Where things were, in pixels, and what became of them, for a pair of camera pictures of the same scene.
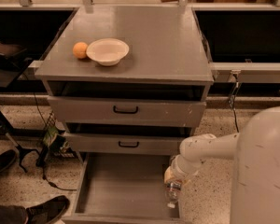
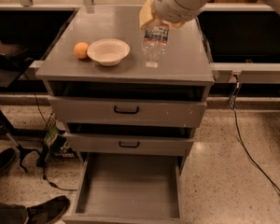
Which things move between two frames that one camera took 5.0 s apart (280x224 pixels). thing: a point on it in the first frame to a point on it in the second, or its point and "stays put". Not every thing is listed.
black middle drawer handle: [128, 146] stays put
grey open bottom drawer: [124, 188] stays put
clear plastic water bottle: [172, 191] to [155, 37]
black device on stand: [9, 56] stays put
